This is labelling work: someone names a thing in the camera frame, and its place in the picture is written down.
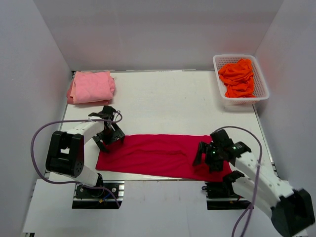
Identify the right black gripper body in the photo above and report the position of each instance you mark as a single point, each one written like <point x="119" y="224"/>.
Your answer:
<point x="213" y="156"/>

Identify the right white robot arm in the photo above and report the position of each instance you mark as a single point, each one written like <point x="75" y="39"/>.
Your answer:
<point x="290" y="210"/>

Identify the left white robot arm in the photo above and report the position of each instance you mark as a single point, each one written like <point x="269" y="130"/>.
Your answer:
<point x="66" y="149"/>

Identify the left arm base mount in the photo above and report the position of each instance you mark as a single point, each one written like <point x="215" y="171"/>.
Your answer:
<point x="85" y="198"/>

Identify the crimson red t shirt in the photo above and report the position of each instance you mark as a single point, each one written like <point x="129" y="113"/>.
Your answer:
<point x="159" y="155"/>

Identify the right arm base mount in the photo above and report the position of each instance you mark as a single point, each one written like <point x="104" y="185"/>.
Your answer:
<point x="220" y="196"/>

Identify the orange t shirt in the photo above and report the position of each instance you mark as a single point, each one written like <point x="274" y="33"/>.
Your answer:
<point x="238" y="79"/>

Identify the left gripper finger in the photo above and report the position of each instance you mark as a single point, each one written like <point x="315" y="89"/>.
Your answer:
<point x="118" y="133"/>
<point x="102" y="143"/>

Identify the white plastic basket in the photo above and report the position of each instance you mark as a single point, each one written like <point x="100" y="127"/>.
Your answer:
<point x="260" y="88"/>

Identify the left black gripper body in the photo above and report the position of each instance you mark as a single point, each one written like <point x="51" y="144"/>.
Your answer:
<point x="107" y="136"/>

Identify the folded pink t shirt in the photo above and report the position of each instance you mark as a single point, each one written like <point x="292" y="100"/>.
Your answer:
<point x="91" y="87"/>

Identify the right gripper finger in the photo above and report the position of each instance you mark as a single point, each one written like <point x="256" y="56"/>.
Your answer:
<point x="216" y="168"/>
<point x="202" y="150"/>

